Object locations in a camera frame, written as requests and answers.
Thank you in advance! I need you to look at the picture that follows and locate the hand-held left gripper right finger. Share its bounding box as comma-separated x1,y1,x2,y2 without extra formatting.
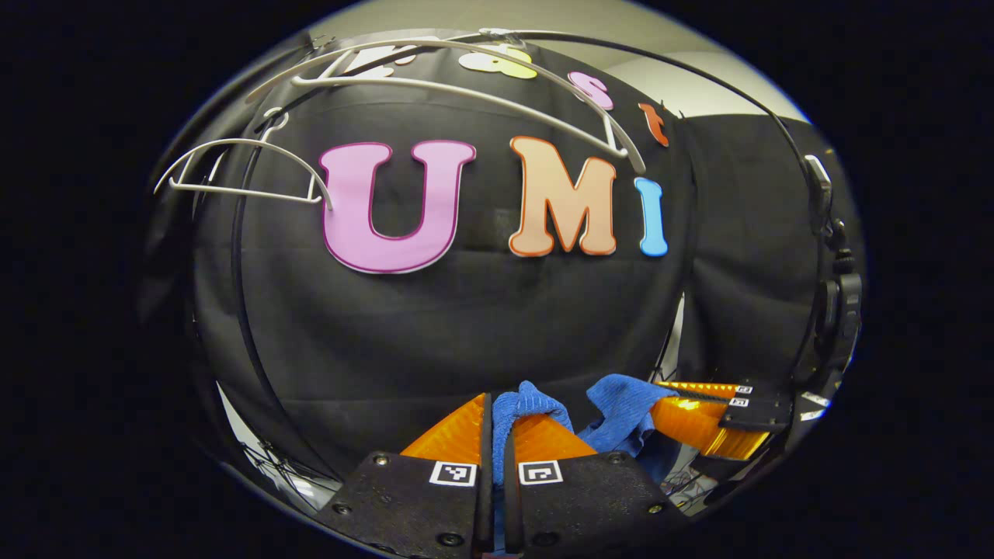
503,411,688,559

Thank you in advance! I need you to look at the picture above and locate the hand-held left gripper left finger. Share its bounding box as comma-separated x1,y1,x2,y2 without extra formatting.
317,392,494,559

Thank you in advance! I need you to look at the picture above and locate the blue corduroy shirt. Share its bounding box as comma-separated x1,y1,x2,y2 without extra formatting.
491,374,680,556

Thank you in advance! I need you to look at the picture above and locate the black metal clothes rack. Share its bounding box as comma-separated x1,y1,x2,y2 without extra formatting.
229,30,824,478

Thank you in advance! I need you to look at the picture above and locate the white plastic clothes hanger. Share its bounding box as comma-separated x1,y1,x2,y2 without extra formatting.
153,109,335,212
245,35,647,175

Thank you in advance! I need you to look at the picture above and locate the black backdrop cloth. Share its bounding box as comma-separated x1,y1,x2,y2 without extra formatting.
140,31,855,498

